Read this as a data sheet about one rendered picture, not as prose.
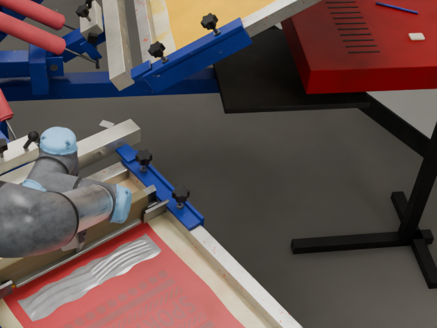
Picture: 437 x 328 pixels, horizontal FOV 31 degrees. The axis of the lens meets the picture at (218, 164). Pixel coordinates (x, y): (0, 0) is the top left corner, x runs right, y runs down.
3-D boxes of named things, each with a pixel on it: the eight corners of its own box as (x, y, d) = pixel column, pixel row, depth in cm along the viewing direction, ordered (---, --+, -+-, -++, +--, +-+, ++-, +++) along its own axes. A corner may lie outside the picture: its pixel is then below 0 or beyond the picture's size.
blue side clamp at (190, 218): (203, 235, 205) (204, 217, 200) (187, 244, 202) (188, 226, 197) (136, 168, 221) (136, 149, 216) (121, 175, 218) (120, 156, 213)
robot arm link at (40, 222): (64, 201, 116) (138, 177, 164) (-8, 185, 117) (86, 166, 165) (49, 278, 117) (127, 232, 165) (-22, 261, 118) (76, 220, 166)
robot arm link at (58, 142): (31, 146, 163) (47, 120, 169) (36, 183, 171) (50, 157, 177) (67, 153, 162) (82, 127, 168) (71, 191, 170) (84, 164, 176)
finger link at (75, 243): (60, 259, 189) (54, 230, 183) (81, 248, 192) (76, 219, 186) (66, 267, 187) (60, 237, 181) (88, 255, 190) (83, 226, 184)
